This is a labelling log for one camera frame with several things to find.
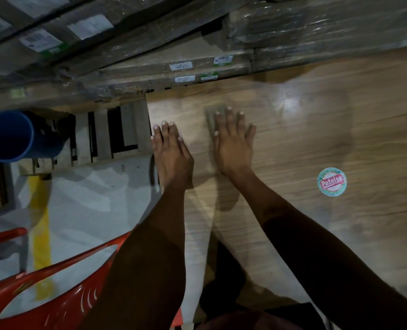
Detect person's right hand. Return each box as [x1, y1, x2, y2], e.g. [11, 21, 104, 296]
[212, 106, 258, 182]

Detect person's left hand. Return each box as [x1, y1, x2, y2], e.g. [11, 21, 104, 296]
[151, 121, 194, 189]

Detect grey sanding pad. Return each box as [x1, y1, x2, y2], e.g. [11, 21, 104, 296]
[205, 104, 229, 136]

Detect person's right forearm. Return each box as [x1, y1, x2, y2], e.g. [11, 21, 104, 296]
[230, 172, 407, 330]

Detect person's left forearm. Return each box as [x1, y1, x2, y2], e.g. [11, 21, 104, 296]
[80, 184, 212, 330]

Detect wooden pallet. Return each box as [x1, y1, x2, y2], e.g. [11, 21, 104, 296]
[52, 99, 153, 166]

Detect stack of wrapped flat cartons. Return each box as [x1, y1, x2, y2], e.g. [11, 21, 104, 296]
[76, 31, 254, 100]

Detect wood grain laminate board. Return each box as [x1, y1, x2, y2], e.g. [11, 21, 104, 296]
[145, 44, 407, 330]

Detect round red green sticker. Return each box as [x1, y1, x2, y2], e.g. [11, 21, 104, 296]
[317, 168, 347, 197]

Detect stack of wrapped plain boards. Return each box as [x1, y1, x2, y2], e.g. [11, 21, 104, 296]
[224, 0, 407, 73]

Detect blue plastic pipe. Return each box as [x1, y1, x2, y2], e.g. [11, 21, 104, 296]
[0, 110, 65, 164]

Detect stack of wrapped labelled boxes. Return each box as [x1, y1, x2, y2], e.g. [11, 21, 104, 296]
[0, 0, 225, 95]

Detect person's dark shorts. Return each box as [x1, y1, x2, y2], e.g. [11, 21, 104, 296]
[197, 237, 328, 330]

